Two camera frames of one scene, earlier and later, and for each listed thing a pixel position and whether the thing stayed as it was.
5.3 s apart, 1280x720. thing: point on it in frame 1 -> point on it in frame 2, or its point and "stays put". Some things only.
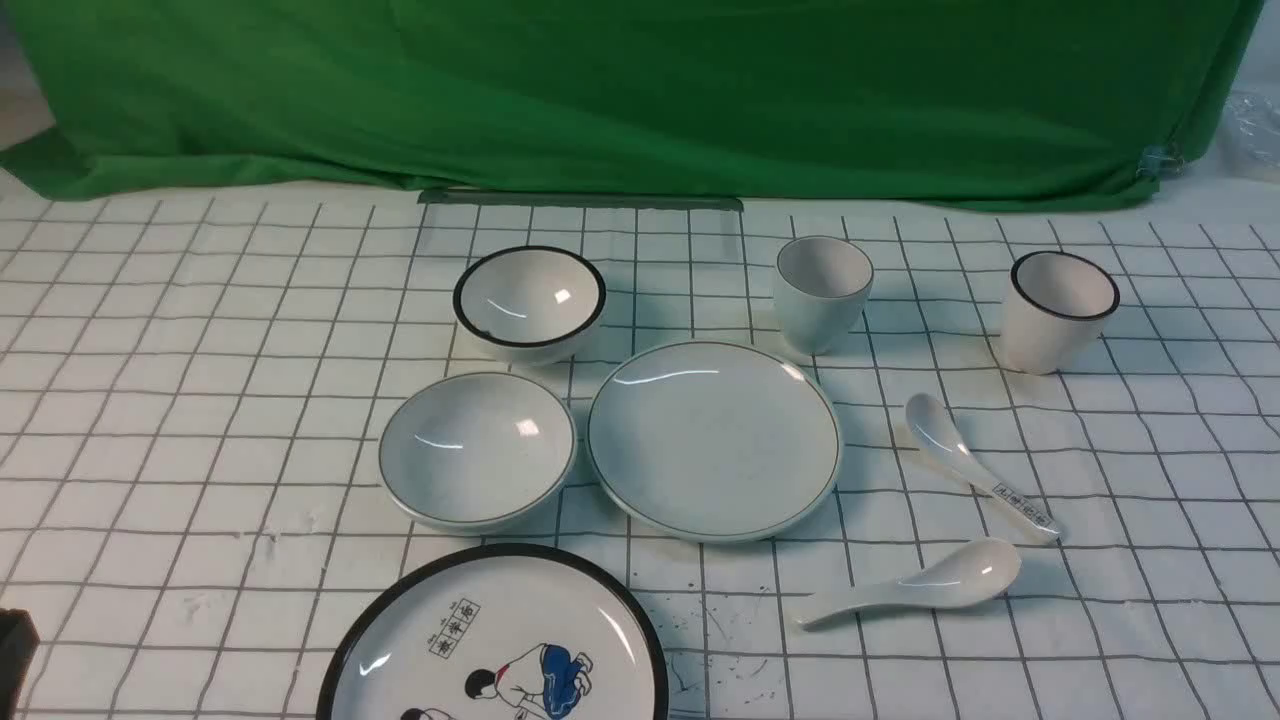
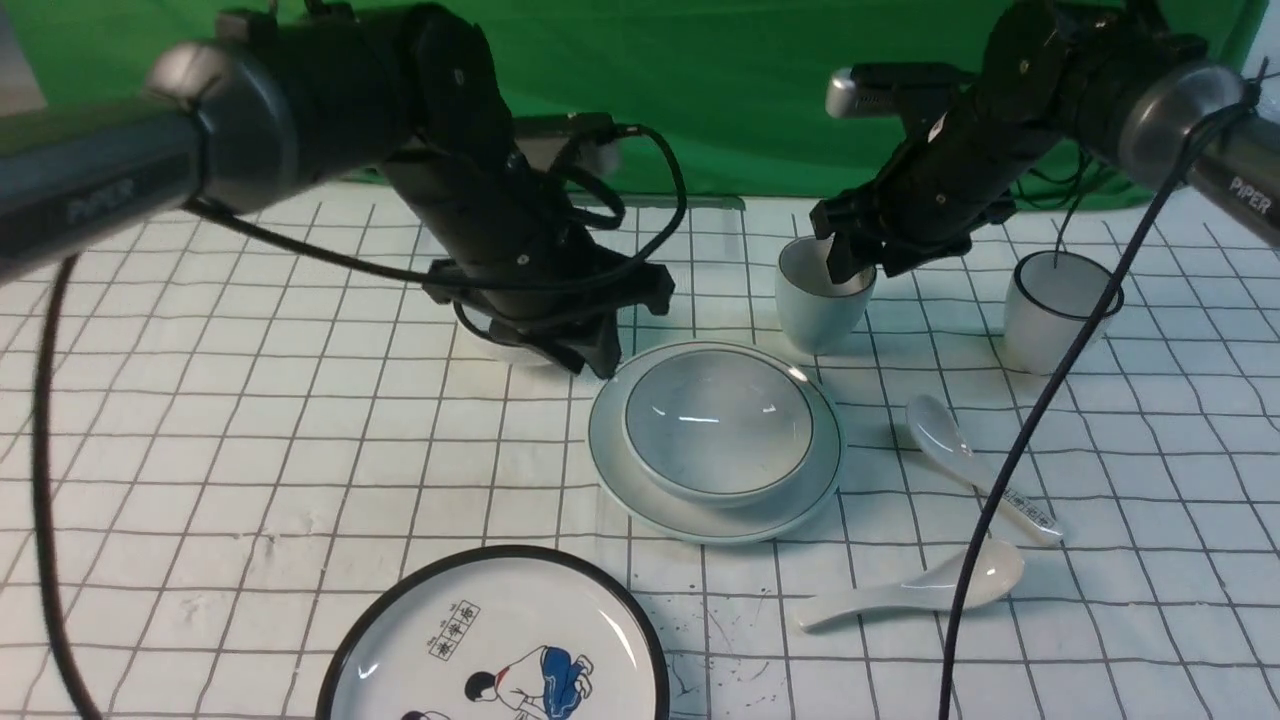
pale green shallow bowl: x=475 y=450 -> x=718 y=427
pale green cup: x=824 y=283 stays put
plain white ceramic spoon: x=964 y=573 stays put
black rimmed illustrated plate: x=502 y=632 stays put
